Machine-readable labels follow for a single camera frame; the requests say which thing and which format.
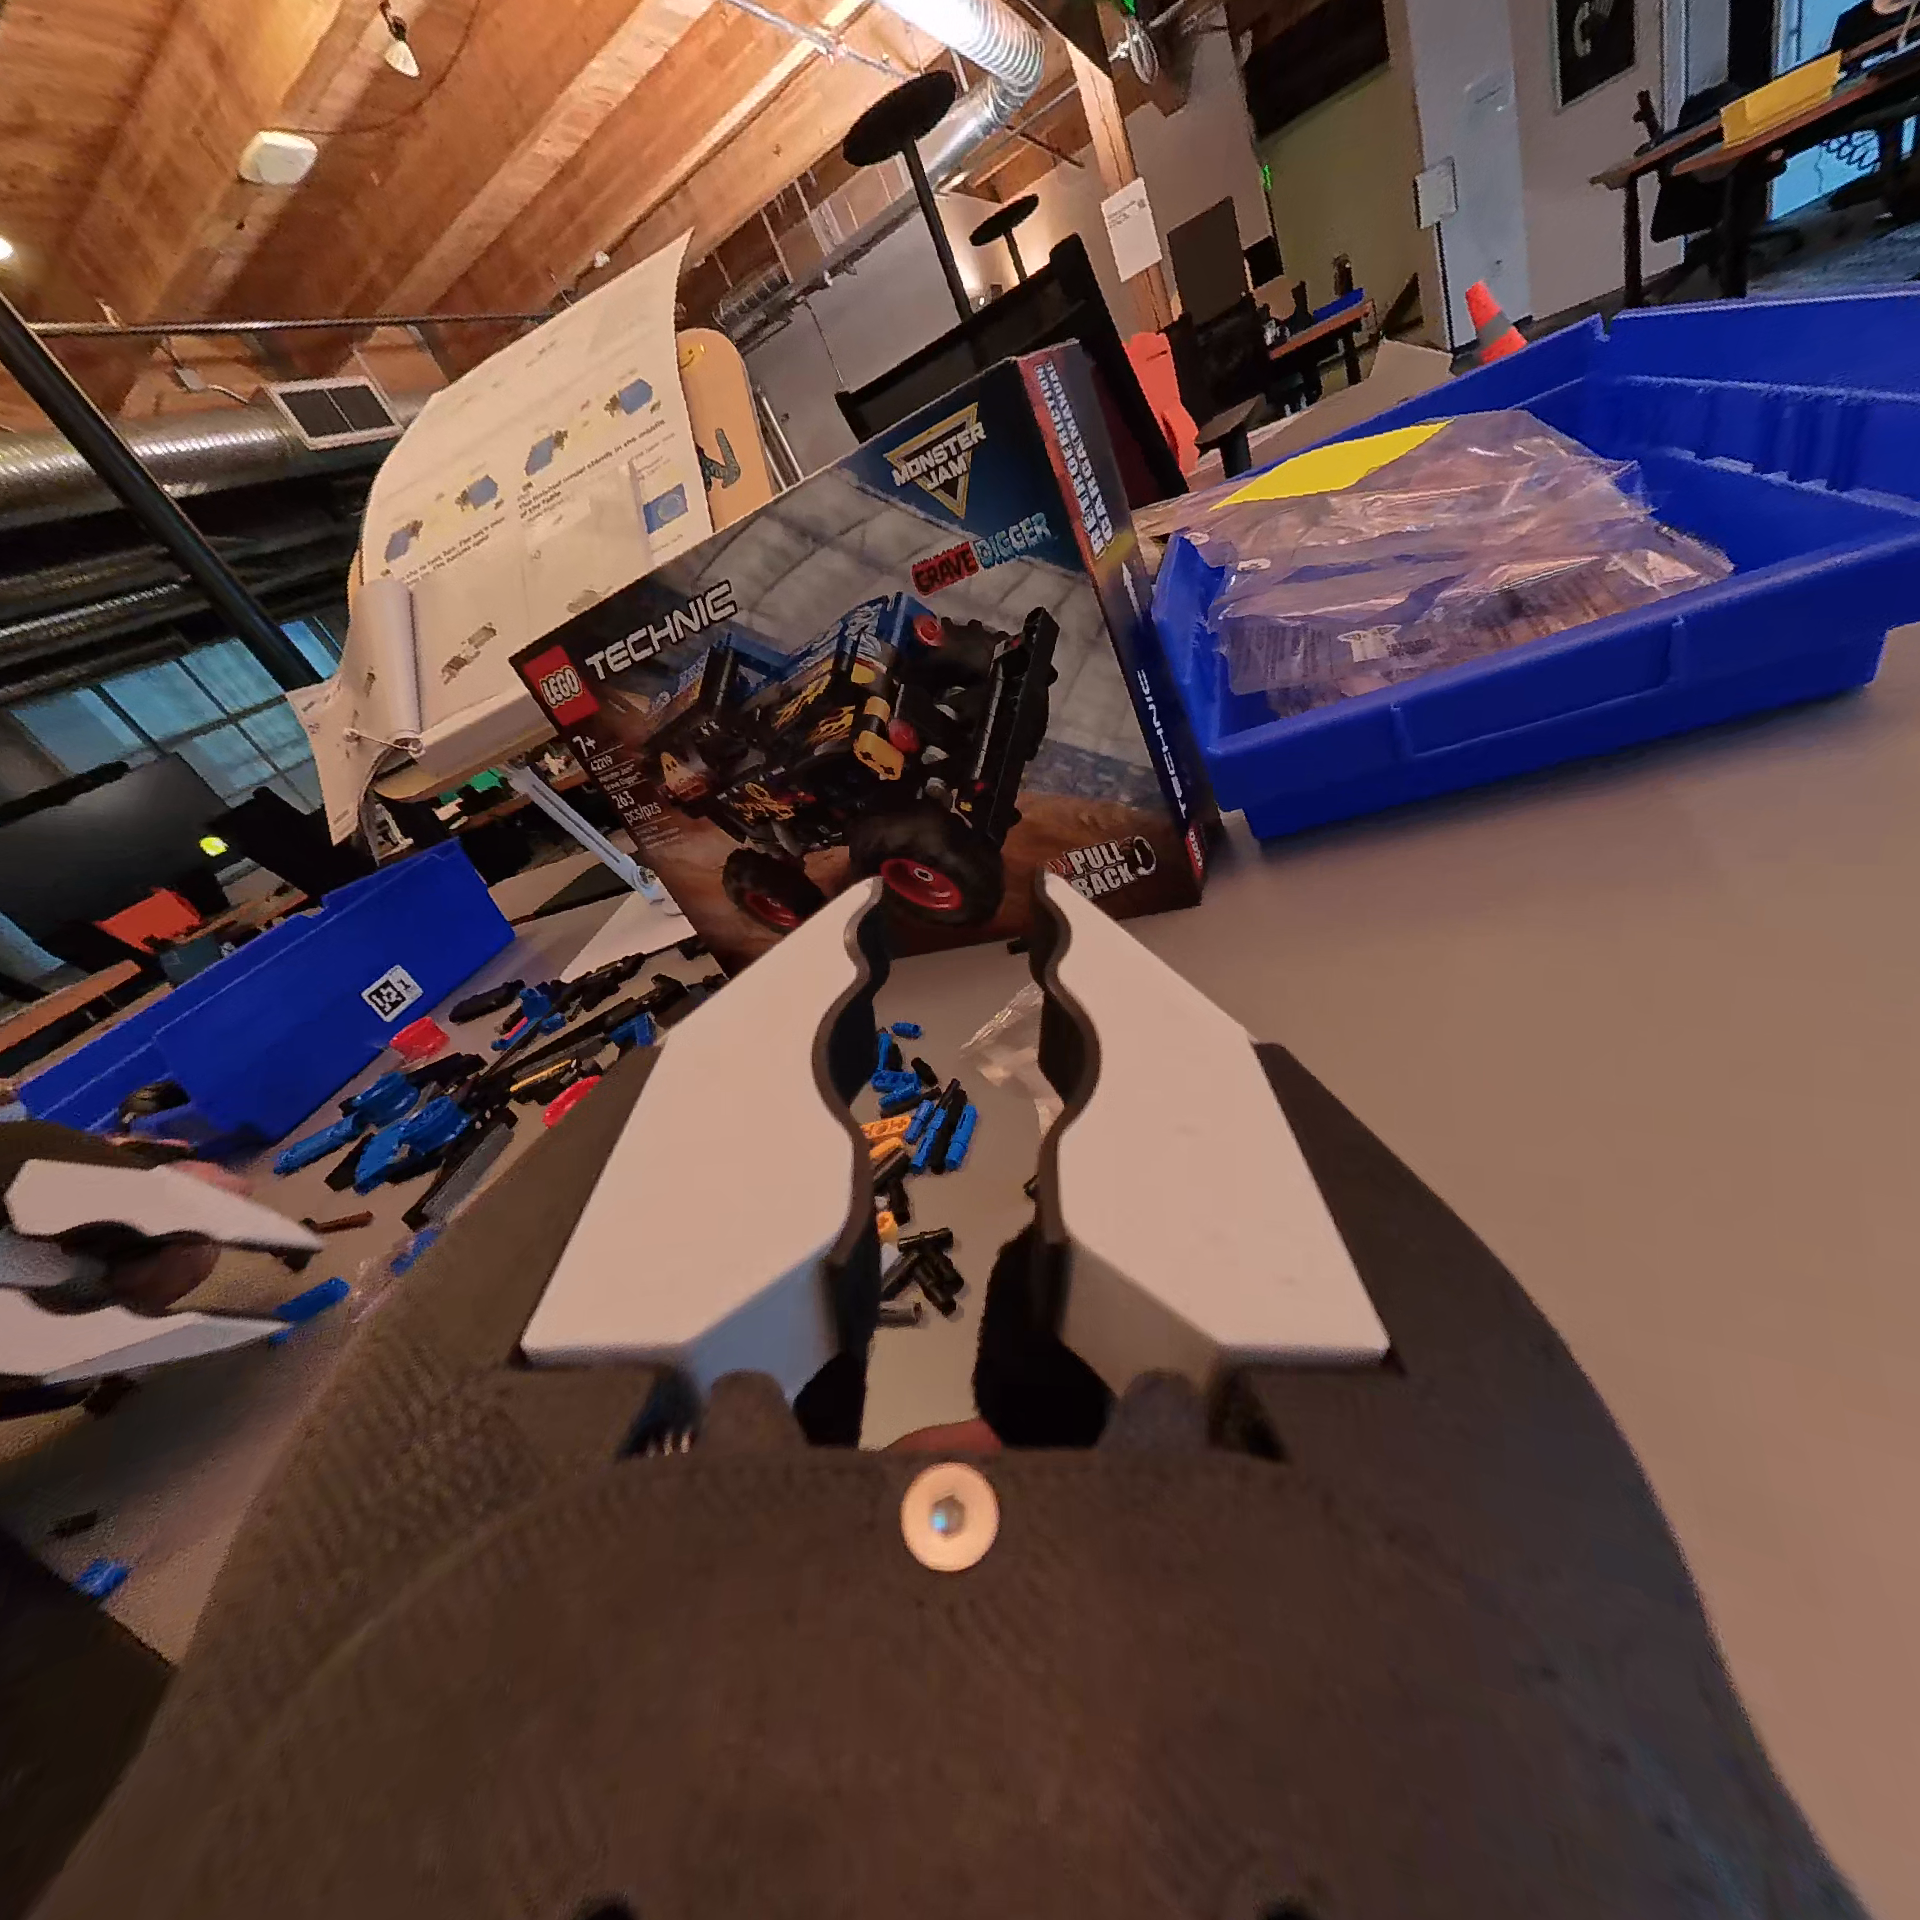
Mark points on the dark wide monitor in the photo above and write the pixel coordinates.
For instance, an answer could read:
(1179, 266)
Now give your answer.
(90, 840)

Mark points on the yellow paper note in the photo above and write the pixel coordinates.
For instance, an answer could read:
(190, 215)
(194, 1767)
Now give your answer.
(1336, 465)

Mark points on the grey desk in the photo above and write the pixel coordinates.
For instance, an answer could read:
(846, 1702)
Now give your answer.
(1576, 1050)

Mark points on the black diagonal steel pole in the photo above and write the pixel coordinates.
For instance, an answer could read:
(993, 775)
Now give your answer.
(150, 504)

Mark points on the yellow skateboard deck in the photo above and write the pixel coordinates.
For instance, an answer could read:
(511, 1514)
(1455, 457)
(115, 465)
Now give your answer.
(720, 435)

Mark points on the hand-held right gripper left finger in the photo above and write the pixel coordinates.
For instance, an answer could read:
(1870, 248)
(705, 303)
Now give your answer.
(705, 1200)

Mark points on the white paper notice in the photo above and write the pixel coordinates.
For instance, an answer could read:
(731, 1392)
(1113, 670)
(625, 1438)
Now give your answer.
(1132, 230)

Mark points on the crinkled clear empty bag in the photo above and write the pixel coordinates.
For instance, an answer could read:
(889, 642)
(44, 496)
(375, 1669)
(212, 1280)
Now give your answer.
(1003, 1035)

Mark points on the white ceiling vent grille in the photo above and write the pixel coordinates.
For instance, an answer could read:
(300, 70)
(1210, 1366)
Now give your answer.
(331, 410)

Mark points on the white instruction booklet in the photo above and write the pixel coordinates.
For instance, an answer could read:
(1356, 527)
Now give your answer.
(523, 450)

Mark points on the bundle of clear parts bags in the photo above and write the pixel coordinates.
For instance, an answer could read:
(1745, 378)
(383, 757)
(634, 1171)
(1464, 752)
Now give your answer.
(1471, 570)

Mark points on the yellow storage bin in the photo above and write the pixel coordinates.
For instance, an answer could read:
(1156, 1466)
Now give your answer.
(1779, 99)

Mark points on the toy truck set box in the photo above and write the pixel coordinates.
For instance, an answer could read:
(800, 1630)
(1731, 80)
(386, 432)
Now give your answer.
(839, 720)

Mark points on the large blue plastic bin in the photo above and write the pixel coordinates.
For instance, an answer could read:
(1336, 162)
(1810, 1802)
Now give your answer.
(1499, 735)

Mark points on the pile of black beam pieces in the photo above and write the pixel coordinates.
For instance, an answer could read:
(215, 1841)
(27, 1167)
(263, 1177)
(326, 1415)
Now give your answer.
(451, 1110)

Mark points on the orange traffic cone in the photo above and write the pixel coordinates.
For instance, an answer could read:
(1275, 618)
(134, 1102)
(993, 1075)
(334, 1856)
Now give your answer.
(1491, 323)

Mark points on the small blue tile piece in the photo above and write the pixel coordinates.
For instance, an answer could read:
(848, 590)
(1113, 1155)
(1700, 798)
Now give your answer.
(102, 1578)

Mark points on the blue curved small piece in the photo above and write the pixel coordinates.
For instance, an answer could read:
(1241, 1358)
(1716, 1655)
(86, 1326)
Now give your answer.
(312, 1299)

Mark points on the orange chair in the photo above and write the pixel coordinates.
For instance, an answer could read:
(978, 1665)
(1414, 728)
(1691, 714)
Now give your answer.
(1155, 389)

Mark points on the silver ribbed air duct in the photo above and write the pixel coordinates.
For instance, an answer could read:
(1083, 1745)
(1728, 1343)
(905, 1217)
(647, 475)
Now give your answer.
(150, 450)
(983, 38)

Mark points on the small black floor lamp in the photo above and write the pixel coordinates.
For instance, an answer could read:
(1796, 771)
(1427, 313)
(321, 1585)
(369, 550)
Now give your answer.
(1003, 218)

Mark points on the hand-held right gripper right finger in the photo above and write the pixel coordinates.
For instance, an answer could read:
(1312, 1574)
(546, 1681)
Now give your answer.
(1200, 1200)

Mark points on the ceiling spotlight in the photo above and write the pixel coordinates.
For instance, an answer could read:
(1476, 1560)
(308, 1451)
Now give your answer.
(399, 53)

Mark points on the white smoke detector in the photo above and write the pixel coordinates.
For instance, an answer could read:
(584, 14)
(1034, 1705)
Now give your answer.
(278, 159)

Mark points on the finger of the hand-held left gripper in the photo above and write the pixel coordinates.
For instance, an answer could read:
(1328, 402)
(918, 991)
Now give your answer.
(106, 1335)
(150, 1200)

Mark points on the large black floor lamp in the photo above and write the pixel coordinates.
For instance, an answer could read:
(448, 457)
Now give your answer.
(900, 105)

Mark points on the blue bin with square tag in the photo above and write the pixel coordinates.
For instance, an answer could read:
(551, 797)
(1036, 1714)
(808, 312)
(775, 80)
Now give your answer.
(300, 1005)

